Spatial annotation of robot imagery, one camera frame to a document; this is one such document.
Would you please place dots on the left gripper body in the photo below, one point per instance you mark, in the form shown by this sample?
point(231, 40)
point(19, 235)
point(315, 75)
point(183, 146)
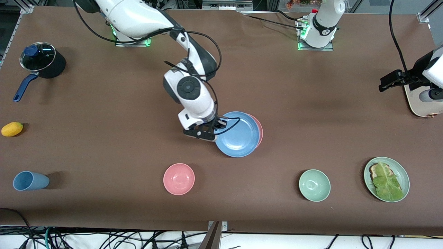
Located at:
point(412, 77)

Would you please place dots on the blue plate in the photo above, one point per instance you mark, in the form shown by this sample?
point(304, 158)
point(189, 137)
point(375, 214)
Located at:
point(238, 136)

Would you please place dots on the pink plate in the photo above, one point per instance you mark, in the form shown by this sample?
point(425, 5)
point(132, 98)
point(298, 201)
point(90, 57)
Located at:
point(261, 133)

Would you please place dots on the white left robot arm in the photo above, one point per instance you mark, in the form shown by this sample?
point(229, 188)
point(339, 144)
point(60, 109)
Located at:
point(320, 41)

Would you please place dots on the beige cutting board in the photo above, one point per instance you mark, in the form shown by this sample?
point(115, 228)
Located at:
point(422, 109)

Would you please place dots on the small pink bowl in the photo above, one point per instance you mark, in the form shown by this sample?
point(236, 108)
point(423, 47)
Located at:
point(179, 179)

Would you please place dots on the brown table cover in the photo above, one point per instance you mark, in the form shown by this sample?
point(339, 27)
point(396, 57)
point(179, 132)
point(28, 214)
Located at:
point(294, 86)

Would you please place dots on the toast bread slice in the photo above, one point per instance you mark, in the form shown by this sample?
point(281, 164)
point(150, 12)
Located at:
point(373, 169)

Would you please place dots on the green plate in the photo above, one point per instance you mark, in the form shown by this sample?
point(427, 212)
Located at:
point(403, 173)

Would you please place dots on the green lettuce leaf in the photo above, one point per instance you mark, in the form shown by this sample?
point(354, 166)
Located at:
point(387, 183)

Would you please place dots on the small green bowl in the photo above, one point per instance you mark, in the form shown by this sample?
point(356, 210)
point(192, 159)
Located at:
point(314, 185)

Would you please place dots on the dark metal pole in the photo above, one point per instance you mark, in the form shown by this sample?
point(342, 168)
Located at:
point(211, 238)

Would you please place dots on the grey metal box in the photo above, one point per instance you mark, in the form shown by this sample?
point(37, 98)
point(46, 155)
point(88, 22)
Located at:
point(226, 4)

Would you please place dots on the orange artificial flowers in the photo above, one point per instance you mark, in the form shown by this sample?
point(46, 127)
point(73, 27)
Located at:
point(297, 3)

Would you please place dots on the glass lid with blue knob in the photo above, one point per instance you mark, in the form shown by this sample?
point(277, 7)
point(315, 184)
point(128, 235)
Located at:
point(39, 58)

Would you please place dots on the blue cup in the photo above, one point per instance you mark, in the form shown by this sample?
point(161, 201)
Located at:
point(31, 181)

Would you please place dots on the yellow mango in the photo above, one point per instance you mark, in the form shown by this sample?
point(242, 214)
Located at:
point(12, 129)

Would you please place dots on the aluminium frame profile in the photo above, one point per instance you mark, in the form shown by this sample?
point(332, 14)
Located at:
point(427, 12)

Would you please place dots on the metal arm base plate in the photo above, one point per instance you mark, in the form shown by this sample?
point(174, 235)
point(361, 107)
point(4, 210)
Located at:
point(119, 44)
point(328, 49)

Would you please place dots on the grey metal bracket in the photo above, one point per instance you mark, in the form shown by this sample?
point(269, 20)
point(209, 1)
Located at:
point(225, 225)

